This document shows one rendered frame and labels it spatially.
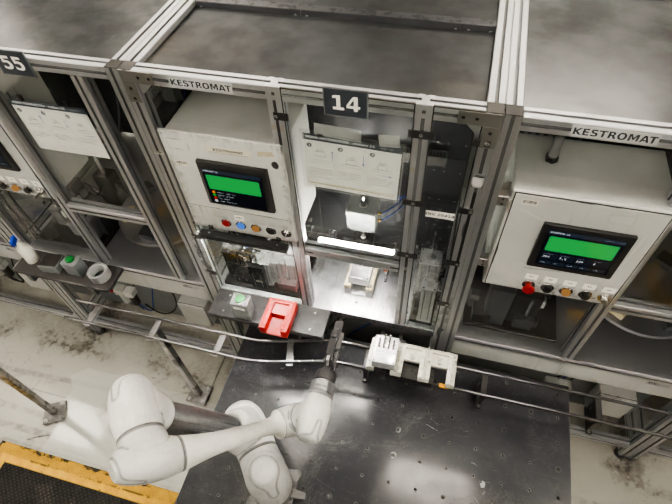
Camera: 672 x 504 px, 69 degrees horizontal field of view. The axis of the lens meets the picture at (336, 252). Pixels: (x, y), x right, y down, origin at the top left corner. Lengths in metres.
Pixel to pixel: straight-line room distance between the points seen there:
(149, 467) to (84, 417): 1.90
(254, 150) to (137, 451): 0.91
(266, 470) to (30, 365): 2.16
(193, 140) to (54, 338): 2.35
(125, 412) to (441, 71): 1.30
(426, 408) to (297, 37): 1.56
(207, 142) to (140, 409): 0.82
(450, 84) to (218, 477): 1.71
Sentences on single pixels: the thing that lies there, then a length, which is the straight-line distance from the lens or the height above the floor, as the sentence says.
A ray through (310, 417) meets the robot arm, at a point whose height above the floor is 1.17.
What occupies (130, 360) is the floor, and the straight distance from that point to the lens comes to 3.41.
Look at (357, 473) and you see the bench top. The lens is 2.17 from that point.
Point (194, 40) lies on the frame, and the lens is 1.73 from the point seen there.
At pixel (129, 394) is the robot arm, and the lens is 1.56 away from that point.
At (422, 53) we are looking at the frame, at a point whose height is 2.01.
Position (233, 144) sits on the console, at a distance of 1.58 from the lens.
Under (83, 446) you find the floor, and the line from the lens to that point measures 3.29.
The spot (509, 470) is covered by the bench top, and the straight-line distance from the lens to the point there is 2.25.
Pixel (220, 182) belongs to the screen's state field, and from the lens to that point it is 1.70.
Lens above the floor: 2.78
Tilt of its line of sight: 52 degrees down
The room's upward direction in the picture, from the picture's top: 4 degrees counter-clockwise
